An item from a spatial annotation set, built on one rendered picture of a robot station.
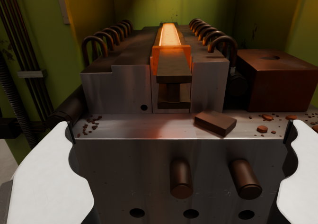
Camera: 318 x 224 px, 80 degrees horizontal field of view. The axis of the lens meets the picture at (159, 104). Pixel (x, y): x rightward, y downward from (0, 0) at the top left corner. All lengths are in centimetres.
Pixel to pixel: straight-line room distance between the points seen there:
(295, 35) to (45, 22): 47
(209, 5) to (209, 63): 49
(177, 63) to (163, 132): 10
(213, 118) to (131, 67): 13
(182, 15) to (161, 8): 7
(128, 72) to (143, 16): 48
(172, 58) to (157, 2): 54
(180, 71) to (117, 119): 15
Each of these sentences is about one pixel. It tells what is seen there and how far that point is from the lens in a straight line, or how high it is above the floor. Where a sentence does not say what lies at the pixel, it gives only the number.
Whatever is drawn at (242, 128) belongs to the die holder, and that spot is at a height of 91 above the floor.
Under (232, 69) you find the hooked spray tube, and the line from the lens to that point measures 29.
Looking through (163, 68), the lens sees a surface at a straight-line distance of 17.
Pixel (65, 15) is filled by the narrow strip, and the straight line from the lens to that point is 42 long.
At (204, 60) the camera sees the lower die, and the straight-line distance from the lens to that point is 27.
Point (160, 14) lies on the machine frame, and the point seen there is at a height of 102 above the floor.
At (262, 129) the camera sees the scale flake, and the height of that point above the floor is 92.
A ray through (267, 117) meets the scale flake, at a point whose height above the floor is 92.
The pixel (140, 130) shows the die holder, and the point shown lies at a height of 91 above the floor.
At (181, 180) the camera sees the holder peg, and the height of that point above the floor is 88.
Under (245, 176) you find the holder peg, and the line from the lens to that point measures 25.
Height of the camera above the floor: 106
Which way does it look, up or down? 29 degrees down
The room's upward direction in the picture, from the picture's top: 2 degrees counter-clockwise
